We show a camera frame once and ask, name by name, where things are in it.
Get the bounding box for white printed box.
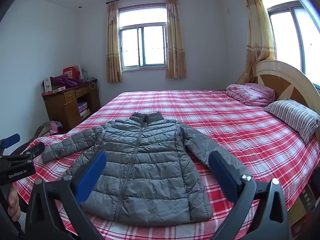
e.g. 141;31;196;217
43;77;53;93

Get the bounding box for flat pink box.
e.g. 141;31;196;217
41;86;66;96

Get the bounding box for long yellow curtain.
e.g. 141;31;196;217
236;0;277;85

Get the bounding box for brown cardboard box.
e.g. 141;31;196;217
290;192;318;234

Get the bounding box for small sliding window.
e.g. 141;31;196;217
118;4;168;72

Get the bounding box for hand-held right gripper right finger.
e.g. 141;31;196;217
208;151;290;240

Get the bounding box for purple clothes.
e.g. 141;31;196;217
51;74;84;88

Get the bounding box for stack of books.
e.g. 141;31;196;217
78;102;90;118

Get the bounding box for striped pillow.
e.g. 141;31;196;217
264;99;320;144

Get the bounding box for brown wooden desk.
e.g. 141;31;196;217
41;80;101;130

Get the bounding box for short yellow curtain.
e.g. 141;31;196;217
166;0;187;79
106;1;123;83

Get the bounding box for bed with red plaid sheet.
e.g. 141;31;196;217
15;90;320;240

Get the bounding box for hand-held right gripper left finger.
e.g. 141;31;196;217
25;151;107;240

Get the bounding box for cream and brown headboard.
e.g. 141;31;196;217
236;60;320;120

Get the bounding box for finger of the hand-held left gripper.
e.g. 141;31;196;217
0;133;21;151
9;142;46;162

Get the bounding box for pile of clothes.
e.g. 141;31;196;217
32;121;63;140

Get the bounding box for person's left hand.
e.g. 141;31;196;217
7;192;22;221

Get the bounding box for red box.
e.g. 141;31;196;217
63;65;83;80

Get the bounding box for pink folded quilt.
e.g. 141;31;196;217
226;82;275;106

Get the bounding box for grey puffer jacket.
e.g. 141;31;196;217
41;112;250;227

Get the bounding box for large window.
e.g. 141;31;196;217
259;0;320;88

